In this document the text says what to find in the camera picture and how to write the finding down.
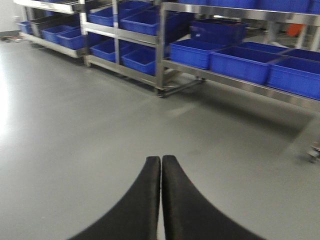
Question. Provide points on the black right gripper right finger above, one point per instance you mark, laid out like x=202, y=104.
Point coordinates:
x=188, y=215

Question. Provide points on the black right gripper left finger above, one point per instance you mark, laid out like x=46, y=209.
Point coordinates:
x=135, y=216

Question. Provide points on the blue bin middle rack lower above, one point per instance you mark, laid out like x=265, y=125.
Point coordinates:
x=142, y=60

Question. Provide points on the blue bin rack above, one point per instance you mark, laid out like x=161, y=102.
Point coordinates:
x=145, y=22
x=142, y=60
x=72, y=39

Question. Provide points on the blue bin beside right rack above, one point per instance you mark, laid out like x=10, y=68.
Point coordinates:
x=194, y=53

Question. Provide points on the blue bin on right rack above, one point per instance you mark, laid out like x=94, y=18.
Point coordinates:
x=242, y=63

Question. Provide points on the dark blue raised bin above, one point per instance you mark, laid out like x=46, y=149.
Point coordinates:
x=217, y=31

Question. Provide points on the blue bin left rack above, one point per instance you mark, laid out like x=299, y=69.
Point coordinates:
x=72, y=39

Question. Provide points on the blue bin middle rack upper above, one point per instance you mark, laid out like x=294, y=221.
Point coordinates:
x=145, y=22

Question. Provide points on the steel shelf rack right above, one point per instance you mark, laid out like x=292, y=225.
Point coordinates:
x=262, y=90

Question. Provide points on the steel shelf rack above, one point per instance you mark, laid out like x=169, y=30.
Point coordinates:
x=64, y=8
x=163, y=75
x=262, y=90

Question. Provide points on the steel shelf rack middle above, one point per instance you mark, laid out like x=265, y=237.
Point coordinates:
x=163, y=75

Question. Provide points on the steel shelf rack left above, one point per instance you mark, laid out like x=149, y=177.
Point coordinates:
x=64, y=8

